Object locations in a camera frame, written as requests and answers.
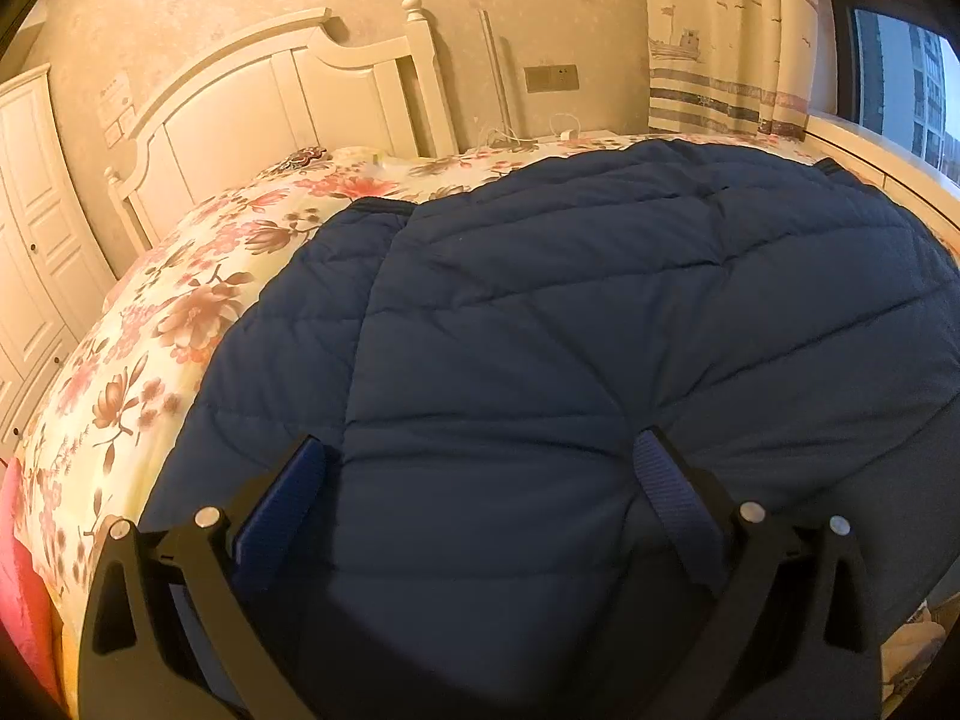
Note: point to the printed striped curtain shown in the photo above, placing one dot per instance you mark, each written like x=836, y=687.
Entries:
x=731, y=30

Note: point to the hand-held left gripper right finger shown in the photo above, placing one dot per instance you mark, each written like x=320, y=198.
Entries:
x=671, y=495

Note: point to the white nightstand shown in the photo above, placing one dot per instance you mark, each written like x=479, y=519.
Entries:
x=555, y=144

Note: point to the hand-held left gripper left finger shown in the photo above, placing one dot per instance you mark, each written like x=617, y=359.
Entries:
x=281, y=517

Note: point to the white bay window sill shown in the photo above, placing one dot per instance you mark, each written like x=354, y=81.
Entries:
x=885, y=157

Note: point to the white wooden headboard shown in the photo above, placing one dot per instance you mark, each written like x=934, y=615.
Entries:
x=285, y=105

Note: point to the white wall stickers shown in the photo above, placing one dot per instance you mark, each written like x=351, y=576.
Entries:
x=114, y=116

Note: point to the white wardrobe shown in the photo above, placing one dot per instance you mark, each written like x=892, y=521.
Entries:
x=34, y=255

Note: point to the navy blue quilted jacket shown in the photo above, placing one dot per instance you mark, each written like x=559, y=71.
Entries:
x=562, y=360

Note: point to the wall switch panel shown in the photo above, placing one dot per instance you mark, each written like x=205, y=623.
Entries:
x=550, y=77

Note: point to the floral bed quilt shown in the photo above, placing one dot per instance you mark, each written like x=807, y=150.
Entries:
x=150, y=330

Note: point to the window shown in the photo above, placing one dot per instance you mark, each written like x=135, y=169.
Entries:
x=907, y=67

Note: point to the floral pillow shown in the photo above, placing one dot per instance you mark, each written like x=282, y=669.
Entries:
x=304, y=160

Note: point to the pink cloth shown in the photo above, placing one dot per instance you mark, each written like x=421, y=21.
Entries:
x=22, y=585

